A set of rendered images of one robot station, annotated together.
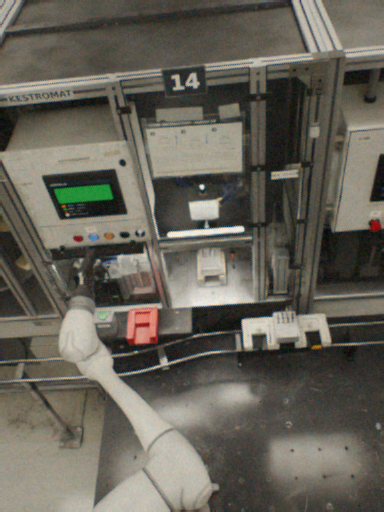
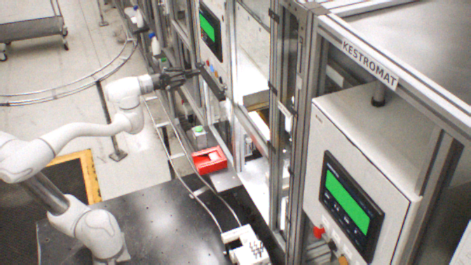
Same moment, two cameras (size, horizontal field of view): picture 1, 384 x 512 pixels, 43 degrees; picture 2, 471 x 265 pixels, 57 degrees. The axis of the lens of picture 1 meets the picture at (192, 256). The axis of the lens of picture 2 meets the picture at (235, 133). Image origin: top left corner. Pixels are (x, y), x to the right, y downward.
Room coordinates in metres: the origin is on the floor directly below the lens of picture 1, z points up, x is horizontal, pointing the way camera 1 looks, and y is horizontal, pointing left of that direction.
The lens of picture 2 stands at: (0.57, -1.31, 2.49)
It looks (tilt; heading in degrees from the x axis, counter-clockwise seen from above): 39 degrees down; 63
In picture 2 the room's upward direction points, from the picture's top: 3 degrees counter-clockwise
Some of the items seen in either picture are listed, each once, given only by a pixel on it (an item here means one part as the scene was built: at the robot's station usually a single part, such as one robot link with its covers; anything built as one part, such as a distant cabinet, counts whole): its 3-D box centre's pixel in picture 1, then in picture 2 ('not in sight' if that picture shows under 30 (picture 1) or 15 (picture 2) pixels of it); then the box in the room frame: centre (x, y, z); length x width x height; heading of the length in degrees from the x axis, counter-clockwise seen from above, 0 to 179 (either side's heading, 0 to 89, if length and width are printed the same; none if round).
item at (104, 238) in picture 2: not in sight; (100, 230); (0.58, 0.18, 0.85); 0.18 x 0.16 x 0.22; 122
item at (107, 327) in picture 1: (106, 321); (200, 137); (1.24, 0.42, 0.97); 0.08 x 0.08 x 0.12; 83
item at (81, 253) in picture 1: (97, 249); (209, 78); (1.30, 0.36, 1.37); 0.36 x 0.04 x 0.04; 83
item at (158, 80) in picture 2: (84, 291); (160, 80); (1.06, 0.39, 1.42); 0.09 x 0.07 x 0.08; 173
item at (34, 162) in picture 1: (86, 180); (233, 29); (1.44, 0.34, 1.60); 0.42 x 0.29 x 0.46; 83
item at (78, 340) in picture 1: (77, 339); (123, 92); (0.88, 0.41, 1.41); 0.16 x 0.11 x 0.13; 173
